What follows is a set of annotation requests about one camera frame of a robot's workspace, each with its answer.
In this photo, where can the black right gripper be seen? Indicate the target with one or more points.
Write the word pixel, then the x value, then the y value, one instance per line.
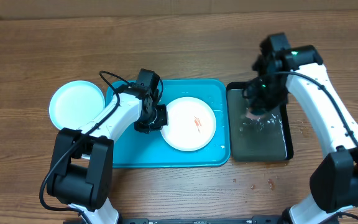
pixel 258 102

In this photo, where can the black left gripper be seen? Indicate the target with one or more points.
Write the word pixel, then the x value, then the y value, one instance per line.
pixel 163 121

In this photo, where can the white plate with red stain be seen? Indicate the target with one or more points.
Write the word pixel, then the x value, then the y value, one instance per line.
pixel 191 124

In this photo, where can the light blue plate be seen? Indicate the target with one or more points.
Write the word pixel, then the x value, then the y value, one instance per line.
pixel 75 104

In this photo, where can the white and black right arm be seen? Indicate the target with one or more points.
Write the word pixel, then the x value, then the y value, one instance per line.
pixel 301 72

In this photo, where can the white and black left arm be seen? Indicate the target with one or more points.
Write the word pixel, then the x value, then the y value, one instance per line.
pixel 81 167

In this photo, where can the teal plastic tray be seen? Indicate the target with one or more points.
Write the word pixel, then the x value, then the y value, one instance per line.
pixel 138 150

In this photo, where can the black water tray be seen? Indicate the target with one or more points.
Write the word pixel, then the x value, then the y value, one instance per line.
pixel 266 139

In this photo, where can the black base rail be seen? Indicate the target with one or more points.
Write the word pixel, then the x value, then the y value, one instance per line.
pixel 258 219

